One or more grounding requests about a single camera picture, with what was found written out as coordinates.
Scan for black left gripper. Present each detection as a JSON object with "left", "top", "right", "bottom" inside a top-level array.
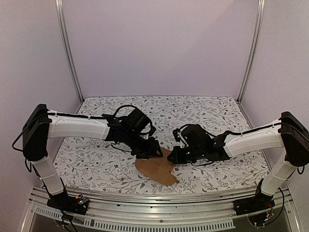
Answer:
[{"left": 124, "top": 130, "right": 164, "bottom": 160}]

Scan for brown cardboard box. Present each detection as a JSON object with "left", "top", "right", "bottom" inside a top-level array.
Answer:
[{"left": 135, "top": 148, "right": 177, "bottom": 186}]

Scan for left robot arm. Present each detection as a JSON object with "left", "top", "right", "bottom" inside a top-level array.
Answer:
[{"left": 12, "top": 104, "right": 163, "bottom": 210}]

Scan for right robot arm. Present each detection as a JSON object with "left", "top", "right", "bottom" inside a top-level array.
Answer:
[{"left": 168, "top": 112, "right": 309, "bottom": 211}]

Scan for floral patterned table mat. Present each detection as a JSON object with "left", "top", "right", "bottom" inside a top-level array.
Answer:
[{"left": 54, "top": 96, "right": 269, "bottom": 195}]

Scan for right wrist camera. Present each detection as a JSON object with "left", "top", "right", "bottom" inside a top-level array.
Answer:
[{"left": 172, "top": 129, "right": 189, "bottom": 148}]

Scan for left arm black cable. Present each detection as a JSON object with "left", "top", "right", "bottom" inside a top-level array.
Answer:
[{"left": 12, "top": 105, "right": 155, "bottom": 155}]

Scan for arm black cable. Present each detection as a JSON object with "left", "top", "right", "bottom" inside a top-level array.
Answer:
[
  {"left": 12, "top": 105, "right": 155, "bottom": 155},
  {"left": 205, "top": 122, "right": 285, "bottom": 143}
]

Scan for aluminium front rail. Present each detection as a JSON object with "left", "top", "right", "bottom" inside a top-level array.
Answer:
[{"left": 20, "top": 187, "right": 302, "bottom": 232}]

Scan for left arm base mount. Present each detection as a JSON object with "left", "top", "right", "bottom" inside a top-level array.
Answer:
[{"left": 45, "top": 179, "right": 89, "bottom": 215}]

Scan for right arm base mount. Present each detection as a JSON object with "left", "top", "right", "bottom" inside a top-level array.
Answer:
[{"left": 233, "top": 179, "right": 275, "bottom": 216}]

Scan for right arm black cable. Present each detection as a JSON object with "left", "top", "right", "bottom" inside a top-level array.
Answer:
[{"left": 205, "top": 122, "right": 285, "bottom": 143}]

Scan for right aluminium frame post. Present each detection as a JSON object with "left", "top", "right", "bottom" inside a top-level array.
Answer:
[{"left": 237, "top": 0, "right": 266, "bottom": 104}]

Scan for aluminium frame post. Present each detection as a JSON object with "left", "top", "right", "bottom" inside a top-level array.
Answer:
[
  {"left": 55, "top": 0, "right": 84, "bottom": 103},
  {"left": 237, "top": 0, "right": 266, "bottom": 104}
]

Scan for left aluminium frame post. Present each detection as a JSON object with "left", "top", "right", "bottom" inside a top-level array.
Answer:
[{"left": 55, "top": 0, "right": 84, "bottom": 103}]

